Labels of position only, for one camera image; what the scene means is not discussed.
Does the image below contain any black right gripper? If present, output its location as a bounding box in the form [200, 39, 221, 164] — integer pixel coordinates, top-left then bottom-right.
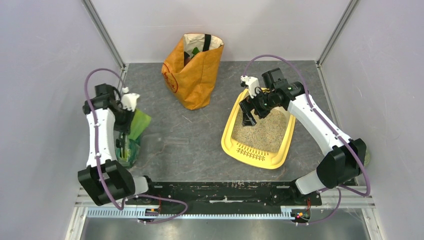
[239, 87, 280, 126]

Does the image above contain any green cat litter bag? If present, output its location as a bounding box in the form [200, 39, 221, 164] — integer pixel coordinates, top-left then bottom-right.
[115, 109, 151, 169]

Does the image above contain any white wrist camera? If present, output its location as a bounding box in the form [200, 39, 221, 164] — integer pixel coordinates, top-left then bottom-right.
[240, 75, 262, 99]
[120, 87, 140, 112]

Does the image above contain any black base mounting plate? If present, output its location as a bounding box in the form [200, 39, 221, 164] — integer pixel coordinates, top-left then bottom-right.
[127, 181, 322, 215]

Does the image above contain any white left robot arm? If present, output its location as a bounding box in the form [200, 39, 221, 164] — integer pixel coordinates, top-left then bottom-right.
[77, 83, 157, 206]

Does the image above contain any green netted melon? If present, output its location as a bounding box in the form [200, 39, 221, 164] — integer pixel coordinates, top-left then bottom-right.
[363, 148, 371, 167]

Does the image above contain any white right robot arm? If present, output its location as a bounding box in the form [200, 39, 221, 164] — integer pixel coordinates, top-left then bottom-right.
[239, 68, 367, 205]

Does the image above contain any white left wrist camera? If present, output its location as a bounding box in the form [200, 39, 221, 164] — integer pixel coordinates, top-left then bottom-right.
[120, 87, 140, 112]

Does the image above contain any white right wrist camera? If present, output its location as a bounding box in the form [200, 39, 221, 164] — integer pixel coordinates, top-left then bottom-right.
[240, 75, 262, 99]

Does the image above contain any orange paper shopping bag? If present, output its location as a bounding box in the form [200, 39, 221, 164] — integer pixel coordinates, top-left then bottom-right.
[161, 33, 225, 110]

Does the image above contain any yellow litter box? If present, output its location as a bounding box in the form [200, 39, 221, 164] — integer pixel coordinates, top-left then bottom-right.
[221, 90, 296, 170]

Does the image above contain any aluminium slotted rail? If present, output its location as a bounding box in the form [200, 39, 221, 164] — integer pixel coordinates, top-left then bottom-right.
[86, 205, 306, 221]

